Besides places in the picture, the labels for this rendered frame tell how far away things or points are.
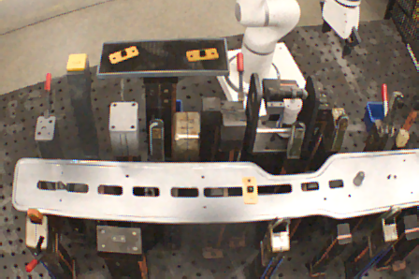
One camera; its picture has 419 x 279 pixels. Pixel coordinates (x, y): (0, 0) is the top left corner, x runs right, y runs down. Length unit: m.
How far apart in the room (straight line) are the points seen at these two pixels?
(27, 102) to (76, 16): 1.58
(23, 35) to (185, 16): 1.24
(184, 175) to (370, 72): 1.16
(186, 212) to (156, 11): 2.26
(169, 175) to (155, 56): 0.33
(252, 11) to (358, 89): 0.72
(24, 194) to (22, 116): 0.64
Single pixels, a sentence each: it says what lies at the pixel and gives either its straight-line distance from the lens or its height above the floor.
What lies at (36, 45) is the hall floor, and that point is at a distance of 3.34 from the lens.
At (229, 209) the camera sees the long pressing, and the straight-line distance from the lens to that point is 1.32.
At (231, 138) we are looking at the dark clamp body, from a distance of 1.41.
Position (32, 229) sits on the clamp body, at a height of 1.06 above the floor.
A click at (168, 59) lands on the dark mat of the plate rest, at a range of 1.40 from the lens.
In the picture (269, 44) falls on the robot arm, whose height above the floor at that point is 0.99.
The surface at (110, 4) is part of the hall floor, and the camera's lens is 3.53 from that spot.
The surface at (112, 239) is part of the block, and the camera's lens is 1.24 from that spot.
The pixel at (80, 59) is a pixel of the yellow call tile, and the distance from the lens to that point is 1.44.
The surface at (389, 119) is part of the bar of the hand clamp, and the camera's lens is 1.48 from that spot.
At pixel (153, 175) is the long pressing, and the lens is 1.36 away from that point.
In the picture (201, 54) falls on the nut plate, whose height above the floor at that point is 1.17.
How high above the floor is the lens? 2.15
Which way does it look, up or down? 52 degrees down
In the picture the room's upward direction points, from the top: 6 degrees clockwise
